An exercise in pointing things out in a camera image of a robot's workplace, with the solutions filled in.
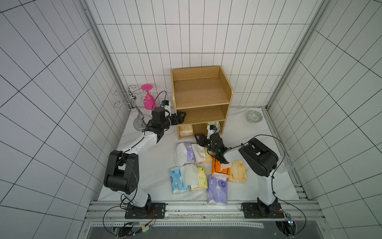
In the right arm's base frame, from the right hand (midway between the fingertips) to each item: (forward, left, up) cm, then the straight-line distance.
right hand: (191, 137), depth 94 cm
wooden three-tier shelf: (+15, -7, +25) cm, 29 cm away
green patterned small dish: (+24, -47, -5) cm, 53 cm away
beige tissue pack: (-11, -7, -1) cm, 13 cm away
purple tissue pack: (-31, -16, -1) cm, 35 cm away
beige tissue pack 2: (+5, +4, +1) cm, 6 cm away
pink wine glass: (+17, +29, +12) cm, 35 cm away
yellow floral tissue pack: (-27, -8, -1) cm, 28 cm away
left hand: (+6, +7, +13) cm, 16 cm away
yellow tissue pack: (+12, -17, 0) cm, 21 cm away
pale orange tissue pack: (-20, -28, -2) cm, 34 cm away
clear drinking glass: (-11, -60, -9) cm, 62 cm away
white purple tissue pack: (-12, +4, +1) cm, 13 cm away
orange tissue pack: (-19, -16, 0) cm, 25 cm away
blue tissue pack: (-29, +5, -1) cm, 29 cm away
